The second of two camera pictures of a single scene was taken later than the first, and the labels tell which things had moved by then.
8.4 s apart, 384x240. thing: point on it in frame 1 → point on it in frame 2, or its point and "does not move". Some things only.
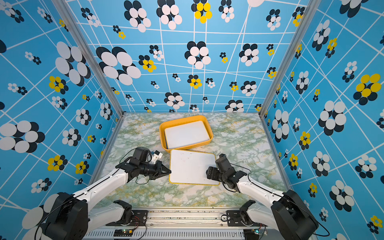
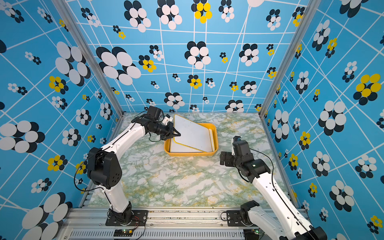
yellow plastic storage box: (183, 121) → (207, 125)
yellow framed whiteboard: (190, 167) → (193, 134)
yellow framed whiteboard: (186, 134) → (175, 147)
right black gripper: (213, 175) → (228, 156)
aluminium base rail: (238, 224) does not move
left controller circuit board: (123, 232) does not move
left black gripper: (160, 172) → (170, 133)
